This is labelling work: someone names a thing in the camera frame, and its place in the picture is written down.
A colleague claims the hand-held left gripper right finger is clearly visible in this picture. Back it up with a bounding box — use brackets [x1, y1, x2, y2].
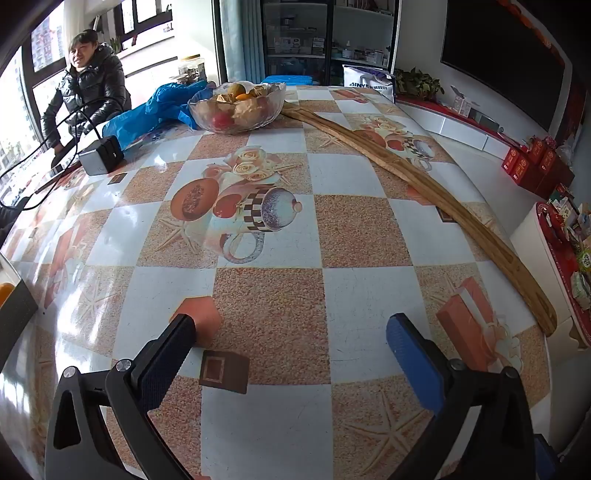
[385, 313, 539, 480]

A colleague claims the grey power adapter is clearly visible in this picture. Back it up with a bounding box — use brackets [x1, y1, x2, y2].
[78, 135, 125, 176]

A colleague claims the grey-blue curtain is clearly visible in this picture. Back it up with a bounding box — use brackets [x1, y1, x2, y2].
[218, 0, 266, 84]

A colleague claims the black television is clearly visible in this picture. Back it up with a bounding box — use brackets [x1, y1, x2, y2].
[440, 0, 566, 134]

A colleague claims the blue plastic bag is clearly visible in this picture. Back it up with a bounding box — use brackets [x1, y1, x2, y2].
[102, 80, 218, 148]

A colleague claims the dark red phone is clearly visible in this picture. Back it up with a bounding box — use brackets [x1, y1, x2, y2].
[34, 164, 84, 195]

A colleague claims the glass display cabinet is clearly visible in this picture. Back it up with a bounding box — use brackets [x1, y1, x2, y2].
[261, 0, 400, 86]

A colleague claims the clear storage jar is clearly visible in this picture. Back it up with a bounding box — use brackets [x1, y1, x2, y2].
[178, 56, 206, 84]

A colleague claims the window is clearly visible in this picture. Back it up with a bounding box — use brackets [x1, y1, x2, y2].
[0, 0, 176, 204]

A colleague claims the blue plastic container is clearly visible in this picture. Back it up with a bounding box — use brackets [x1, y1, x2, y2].
[261, 74, 317, 87]

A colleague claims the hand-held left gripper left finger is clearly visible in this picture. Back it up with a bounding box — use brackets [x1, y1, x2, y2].
[44, 314, 199, 480]

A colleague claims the white tray with black rim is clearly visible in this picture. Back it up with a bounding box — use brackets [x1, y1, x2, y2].
[0, 251, 40, 356]

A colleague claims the clear glass bowl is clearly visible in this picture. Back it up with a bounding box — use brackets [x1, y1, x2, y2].
[187, 82, 287, 134]

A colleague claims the green potted plant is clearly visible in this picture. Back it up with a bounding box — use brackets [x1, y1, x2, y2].
[394, 68, 445, 101]

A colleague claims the small white carton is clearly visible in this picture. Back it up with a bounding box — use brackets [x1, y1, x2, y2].
[450, 87, 472, 116]

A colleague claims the printed checkered tablecloth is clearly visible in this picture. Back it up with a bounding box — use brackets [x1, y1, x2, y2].
[0, 84, 561, 480]

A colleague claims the white printed bag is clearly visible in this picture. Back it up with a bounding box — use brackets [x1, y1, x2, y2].
[342, 65, 397, 103]

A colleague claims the long wooden slat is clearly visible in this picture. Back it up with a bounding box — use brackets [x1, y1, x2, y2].
[281, 105, 559, 337]

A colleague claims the white low cabinet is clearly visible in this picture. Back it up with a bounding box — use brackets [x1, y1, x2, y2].
[396, 95, 527, 162]

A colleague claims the red carton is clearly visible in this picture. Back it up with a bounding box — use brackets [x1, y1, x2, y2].
[502, 147, 539, 188]
[538, 147, 561, 174]
[526, 137, 548, 164]

